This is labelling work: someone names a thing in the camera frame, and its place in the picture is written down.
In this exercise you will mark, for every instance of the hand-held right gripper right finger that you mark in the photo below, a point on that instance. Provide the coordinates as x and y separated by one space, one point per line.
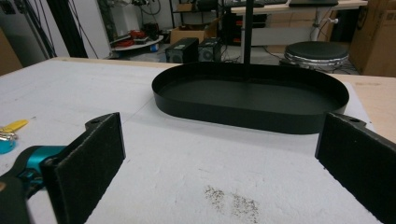
361 161

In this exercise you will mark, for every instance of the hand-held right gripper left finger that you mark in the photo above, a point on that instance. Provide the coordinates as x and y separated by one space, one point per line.
90 161

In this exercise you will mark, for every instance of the white table mat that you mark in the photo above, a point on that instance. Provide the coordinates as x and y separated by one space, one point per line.
174 174

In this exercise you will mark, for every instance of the blue capped key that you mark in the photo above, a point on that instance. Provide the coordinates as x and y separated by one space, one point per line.
6 146

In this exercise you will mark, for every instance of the black round stool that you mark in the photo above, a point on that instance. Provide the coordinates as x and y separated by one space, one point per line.
316 51

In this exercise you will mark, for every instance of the tall cardboard box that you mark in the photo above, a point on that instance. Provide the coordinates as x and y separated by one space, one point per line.
378 40

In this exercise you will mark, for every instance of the white round low table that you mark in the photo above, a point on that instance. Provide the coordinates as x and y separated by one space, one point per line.
137 46

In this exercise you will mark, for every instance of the black oval tray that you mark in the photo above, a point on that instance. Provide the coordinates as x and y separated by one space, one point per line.
249 96

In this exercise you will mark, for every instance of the brown cardboard sheet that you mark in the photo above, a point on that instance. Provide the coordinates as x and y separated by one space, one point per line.
8 56

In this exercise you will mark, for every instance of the black metal stand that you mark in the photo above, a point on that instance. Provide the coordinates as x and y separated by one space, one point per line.
70 28

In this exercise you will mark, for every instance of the white plug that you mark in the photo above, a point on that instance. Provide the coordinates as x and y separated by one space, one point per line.
333 20

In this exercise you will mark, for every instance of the large black computer case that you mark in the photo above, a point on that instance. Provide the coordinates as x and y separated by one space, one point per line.
182 49

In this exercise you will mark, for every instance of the white desk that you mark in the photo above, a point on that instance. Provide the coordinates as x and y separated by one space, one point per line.
280 31

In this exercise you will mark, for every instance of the open cardboard box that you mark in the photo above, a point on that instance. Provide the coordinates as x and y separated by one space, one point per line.
186 32

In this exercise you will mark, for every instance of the small black computer case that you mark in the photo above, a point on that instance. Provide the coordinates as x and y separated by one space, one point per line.
209 49

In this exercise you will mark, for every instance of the black laptop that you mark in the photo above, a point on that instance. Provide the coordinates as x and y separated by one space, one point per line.
313 3

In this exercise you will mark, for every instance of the black upright pole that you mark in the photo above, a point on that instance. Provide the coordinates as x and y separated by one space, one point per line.
248 31

